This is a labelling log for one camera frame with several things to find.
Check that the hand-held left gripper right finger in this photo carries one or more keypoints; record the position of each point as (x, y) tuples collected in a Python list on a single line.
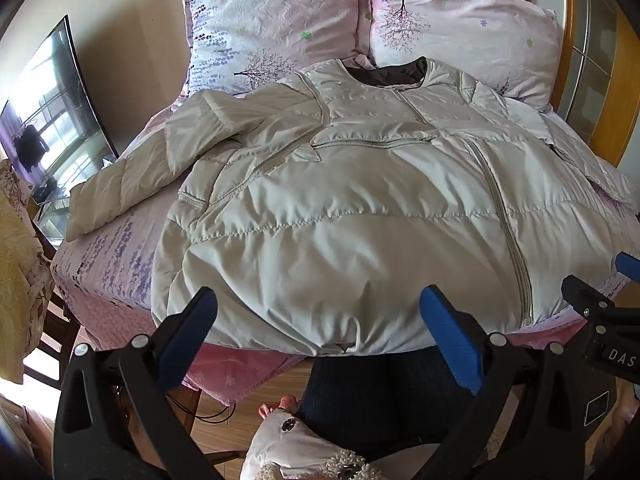
[(450, 335)]

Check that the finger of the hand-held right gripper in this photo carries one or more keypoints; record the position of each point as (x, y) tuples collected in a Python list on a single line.
[(627, 262), (585, 295)]

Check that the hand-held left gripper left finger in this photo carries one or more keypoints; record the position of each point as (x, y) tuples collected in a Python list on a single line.
[(190, 330)]

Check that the beige puffer jacket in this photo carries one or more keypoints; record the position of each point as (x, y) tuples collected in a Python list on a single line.
[(350, 210)]

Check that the person's legs in dark pants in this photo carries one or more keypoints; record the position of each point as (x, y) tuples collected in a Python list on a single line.
[(380, 400)]

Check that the pink floral bed sheet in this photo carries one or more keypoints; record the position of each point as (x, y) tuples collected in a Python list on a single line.
[(110, 270)]

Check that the person's bare foot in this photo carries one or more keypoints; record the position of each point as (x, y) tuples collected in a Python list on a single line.
[(277, 407)]

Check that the person's white beaded top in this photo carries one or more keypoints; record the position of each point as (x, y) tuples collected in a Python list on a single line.
[(295, 445)]

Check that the yellow patterned cloth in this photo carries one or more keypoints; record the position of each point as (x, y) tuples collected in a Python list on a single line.
[(20, 270)]

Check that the glass television stand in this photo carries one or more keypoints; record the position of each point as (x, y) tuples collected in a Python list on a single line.
[(50, 210)]

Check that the black flat television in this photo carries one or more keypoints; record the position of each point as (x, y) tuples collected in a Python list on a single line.
[(50, 110)]

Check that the pink pillow tree print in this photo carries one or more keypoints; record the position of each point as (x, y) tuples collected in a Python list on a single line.
[(450, 20)]

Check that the pink pillow purple flower rows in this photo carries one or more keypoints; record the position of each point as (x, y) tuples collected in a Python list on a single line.
[(270, 20)]

